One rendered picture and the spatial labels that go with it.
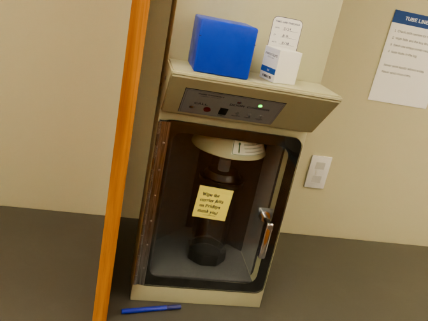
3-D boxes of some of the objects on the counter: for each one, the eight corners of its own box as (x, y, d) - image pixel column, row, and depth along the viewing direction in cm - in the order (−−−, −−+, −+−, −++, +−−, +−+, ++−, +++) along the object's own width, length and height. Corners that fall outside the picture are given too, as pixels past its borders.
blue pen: (120, 311, 104) (121, 307, 103) (179, 306, 109) (180, 302, 109) (121, 314, 103) (121, 311, 102) (181, 309, 108) (181, 306, 108)
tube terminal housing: (130, 242, 131) (174, -49, 105) (239, 252, 138) (306, -19, 112) (128, 299, 108) (184, -55, 82) (260, 307, 115) (349, -18, 89)
